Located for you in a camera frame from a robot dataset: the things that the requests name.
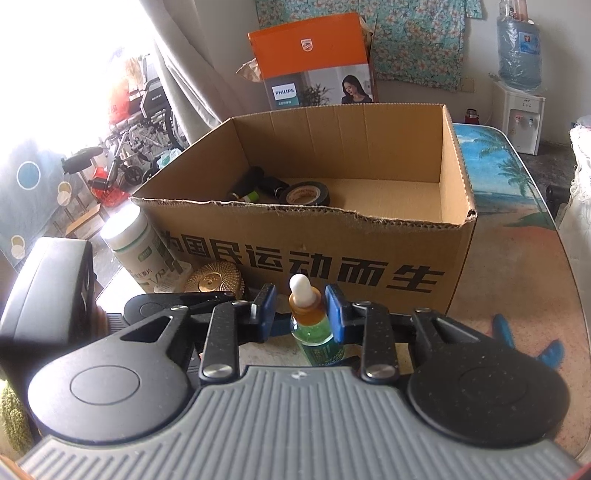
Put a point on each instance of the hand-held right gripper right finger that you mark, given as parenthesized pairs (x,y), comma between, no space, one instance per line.
(333,318)

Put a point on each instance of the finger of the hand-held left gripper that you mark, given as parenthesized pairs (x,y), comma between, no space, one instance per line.
(282,330)

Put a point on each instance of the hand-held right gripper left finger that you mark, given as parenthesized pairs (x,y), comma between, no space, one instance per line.
(265,314)

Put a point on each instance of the green glass dropper bottle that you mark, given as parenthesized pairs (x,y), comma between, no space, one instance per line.
(314,337)

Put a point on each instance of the large brown cardboard box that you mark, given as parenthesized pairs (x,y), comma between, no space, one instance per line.
(369,240)

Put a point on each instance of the black tape roll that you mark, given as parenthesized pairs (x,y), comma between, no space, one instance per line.
(318,191)

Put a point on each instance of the glossy black bottle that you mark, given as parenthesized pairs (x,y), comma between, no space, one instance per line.
(247,180)

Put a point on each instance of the dark jar with gold lid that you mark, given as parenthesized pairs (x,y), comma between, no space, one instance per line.
(217,274)

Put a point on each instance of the blue-grey curtain with circles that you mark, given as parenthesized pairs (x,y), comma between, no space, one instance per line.
(32,203)

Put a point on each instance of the white pill bottle green label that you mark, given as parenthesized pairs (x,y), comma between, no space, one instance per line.
(134,249)

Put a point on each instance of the small green-capped object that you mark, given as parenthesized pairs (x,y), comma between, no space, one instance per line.
(250,197)

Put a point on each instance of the red plastic stool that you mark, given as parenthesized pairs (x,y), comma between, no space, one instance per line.
(108,189)

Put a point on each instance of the black cylinder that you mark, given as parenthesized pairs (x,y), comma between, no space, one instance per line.
(274,187)

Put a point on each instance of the green fuzzy cloth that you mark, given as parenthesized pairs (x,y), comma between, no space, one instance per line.
(14,420)

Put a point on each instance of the black padded seat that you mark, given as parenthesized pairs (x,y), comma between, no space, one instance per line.
(81,159)

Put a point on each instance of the pale green bag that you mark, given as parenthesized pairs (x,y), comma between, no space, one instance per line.
(168,158)

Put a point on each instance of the wheelchair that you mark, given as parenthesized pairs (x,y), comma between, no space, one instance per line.
(152,120)

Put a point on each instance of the orange-red bag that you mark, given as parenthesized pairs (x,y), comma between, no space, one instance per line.
(121,101)

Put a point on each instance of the grey curtain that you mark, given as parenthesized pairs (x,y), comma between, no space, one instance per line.
(194,92)

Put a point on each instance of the crumpled brown paper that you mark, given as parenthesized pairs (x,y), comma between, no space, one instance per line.
(249,71)

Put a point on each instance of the red thermos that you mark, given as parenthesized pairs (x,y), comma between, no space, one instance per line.
(472,117)

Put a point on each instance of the small black object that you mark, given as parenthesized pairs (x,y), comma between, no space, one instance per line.
(556,198)

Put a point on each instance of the white water dispenser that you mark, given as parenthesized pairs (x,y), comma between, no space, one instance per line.
(517,120)

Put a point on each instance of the orange and white printed box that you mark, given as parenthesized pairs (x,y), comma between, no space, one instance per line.
(304,46)

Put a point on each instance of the teal floral cloth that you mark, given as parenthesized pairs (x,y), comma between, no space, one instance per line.
(415,41)

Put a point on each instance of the white lace cloth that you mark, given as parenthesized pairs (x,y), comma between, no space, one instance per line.
(581,157)

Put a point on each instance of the blue water jug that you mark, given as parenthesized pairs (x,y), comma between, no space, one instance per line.
(519,50)

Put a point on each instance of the wall outlet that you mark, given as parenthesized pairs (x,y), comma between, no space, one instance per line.
(468,84)

